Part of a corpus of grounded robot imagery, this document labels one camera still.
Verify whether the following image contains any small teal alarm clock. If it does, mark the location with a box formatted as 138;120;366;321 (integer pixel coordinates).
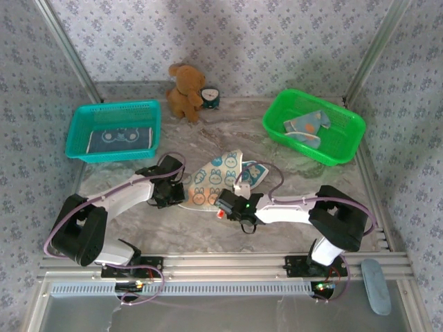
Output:
199;88;222;111

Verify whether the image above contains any aluminium cage frame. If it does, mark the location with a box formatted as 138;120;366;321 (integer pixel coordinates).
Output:
26;0;425;332

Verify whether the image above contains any teal plastic basket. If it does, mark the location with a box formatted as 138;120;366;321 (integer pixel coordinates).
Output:
64;99;163;164

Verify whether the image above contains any blue oblong case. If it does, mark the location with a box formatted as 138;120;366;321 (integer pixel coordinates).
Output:
361;258;392;315

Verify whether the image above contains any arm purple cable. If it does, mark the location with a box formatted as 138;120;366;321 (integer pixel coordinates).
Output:
44;151;188;307
234;161;378;305

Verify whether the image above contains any cream rabbit print towel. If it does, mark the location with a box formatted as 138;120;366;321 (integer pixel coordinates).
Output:
178;147;271;219

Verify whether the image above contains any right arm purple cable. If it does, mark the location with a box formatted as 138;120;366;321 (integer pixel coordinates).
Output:
234;161;378;305

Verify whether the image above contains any striped blue dotted towel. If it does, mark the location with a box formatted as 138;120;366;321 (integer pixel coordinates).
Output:
282;109;332;150

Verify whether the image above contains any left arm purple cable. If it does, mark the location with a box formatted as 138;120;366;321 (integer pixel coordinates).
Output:
44;151;188;307

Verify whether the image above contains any brown teddy bear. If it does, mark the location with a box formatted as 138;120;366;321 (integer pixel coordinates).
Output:
165;63;208;123

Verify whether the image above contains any grey metal panel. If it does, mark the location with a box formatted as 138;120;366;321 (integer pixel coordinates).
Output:
29;293;416;332

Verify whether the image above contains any grey slotted cable duct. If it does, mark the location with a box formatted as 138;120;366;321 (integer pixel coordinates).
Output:
50;280;314;297

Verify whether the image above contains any dark blue towel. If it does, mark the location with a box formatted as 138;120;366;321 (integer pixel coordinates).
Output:
85;126;154;155

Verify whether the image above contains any green plastic basket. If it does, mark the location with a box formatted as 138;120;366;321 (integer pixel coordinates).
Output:
262;89;367;167

